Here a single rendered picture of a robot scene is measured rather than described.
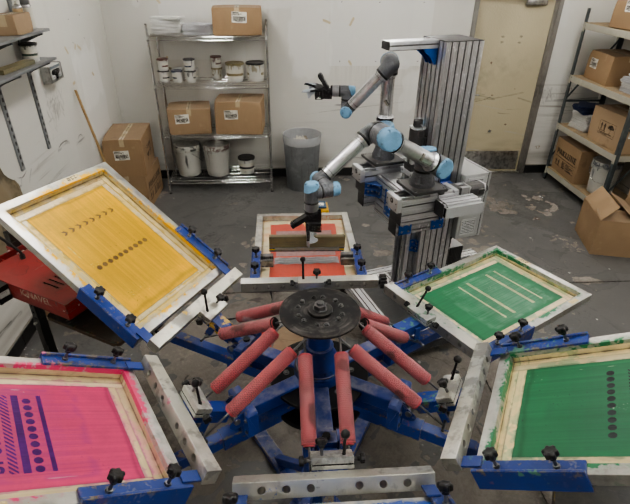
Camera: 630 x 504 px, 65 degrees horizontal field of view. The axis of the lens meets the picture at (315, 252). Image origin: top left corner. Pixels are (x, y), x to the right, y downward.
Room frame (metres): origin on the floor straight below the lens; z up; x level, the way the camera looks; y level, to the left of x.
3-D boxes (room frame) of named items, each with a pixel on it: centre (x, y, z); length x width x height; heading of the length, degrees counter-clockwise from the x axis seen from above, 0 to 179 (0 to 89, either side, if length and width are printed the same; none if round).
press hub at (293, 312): (1.43, -0.02, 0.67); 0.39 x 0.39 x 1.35
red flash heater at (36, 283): (2.04, 1.26, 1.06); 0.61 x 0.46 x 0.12; 64
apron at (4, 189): (2.88, 2.05, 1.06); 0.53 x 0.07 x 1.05; 4
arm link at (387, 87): (3.33, -0.46, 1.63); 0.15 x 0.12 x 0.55; 176
